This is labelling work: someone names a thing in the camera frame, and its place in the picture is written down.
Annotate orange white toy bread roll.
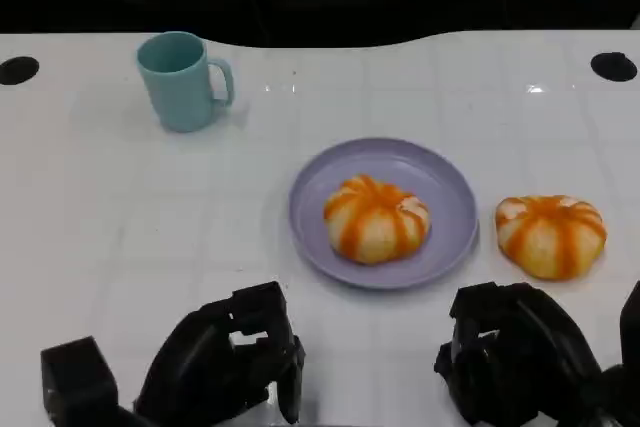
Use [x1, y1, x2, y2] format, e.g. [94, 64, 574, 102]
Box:
[322, 173, 433, 267]
[494, 194, 609, 282]

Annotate black table cable hole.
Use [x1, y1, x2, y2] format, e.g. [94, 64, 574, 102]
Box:
[0, 56, 41, 87]
[589, 51, 639, 82]

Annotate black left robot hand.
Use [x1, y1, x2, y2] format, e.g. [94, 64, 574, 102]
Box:
[132, 280, 308, 426]

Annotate lilac plate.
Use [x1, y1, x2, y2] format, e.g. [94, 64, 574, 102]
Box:
[287, 137, 481, 293]

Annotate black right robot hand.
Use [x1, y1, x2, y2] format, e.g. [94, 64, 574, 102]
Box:
[433, 281, 604, 424]

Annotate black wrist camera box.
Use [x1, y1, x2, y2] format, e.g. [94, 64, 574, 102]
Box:
[619, 279, 640, 369]
[40, 336, 120, 427]

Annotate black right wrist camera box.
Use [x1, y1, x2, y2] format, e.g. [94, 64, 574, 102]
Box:
[619, 279, 640, 369]

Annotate pale green mug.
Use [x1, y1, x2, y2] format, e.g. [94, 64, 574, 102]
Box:
[135, 30, 237, 134]

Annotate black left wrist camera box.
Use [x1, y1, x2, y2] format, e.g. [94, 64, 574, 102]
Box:
[40, 336, 120, 427]

